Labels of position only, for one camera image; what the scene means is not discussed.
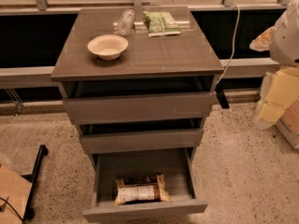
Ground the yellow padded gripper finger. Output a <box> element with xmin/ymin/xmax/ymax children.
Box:
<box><xmin>253</xmin><ymin>67</ymin><xmax>299</xmax><ymax>130</ymax></box>

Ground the brown chip bag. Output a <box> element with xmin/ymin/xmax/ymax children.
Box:
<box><xmin>115</xmin><ymin>174</ymin><xmax>170</xmax><ymax>205</ymax></box>

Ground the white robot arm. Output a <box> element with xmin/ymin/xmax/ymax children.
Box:
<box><xmin>249</xmin><ymin>0</ymin><xmax>299</xmax><ymax>129</ymax></box>

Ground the grey top drawer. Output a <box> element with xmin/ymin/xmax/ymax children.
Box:
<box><xmin>64</xmin><ymin>92</ymin><xmax>214</xmax><ymax>124</ymax></box>

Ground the grey middle drawer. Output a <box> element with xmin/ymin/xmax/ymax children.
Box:
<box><xmin>80</xmin><ymin>129</ymin><xmax>204</xmax><ymax>154</ymax></box>

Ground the green chip bag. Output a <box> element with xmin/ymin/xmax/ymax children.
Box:
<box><xmin>143</xmin><ymin>11</ymin><xmax>180</xmax><ymax>37</ymax></box>

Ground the grey drawer cabinet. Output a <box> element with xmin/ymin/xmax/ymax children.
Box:
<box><xmin>50</xmin><ymin>6</ymin><xmax>225</xmax><ymax>161</ymax></box>

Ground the grey open bottom drawer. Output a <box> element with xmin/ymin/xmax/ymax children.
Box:
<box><xmin>83</xmin><ymin>148</ymin><xmax>207</xmax><ymax>223</ymax></box>

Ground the cardboard box right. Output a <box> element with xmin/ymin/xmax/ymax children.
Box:
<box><xmin>277</xmin><ymin>99</ymin><xmax>299</xmax><ymax>149</ymax></box>

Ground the cardboard box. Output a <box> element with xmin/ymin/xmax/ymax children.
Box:
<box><xmin>277</xmin><ymin>99</ymin><xmax>299</xmax><ymax>149</ymax></box>
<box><xmin>0</xmin><ymin>164</ymin><xmax>32</xmax><ymax>224</ymax></box>

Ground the clear plastic bottle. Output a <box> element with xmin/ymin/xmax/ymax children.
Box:
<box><xmin>115</xmin><ymin>9</ymin><xmax>135</xmax><ymax>36</ymax></box>

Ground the white bowl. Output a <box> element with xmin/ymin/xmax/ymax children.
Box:
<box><xmin>87</xmin><ymin>35</ymin><xmax>128</xmax><ymax>61</ymax></box>

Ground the cardboard box left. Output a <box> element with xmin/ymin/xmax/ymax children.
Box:
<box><xmin>0</xmin><ymin>164</ymin><xmax>32</xmax><ymax>224</ymax></box>

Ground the grey window rail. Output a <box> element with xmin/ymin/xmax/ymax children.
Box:
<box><xmin>0</xmin><ymin>58</ymin><xmax>280</xmax><ymax>89</ymax></box>

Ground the white cable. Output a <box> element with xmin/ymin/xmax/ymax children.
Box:
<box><xmin>216</xmin><ymin>3</ymin><xmax>241</xmax><ymax>86</ymax></box>

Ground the black cable left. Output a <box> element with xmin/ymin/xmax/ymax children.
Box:
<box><xmin>0</xmin><ymin>196</ymin><xmax>25</xmax><ymax>223</ymax></box>

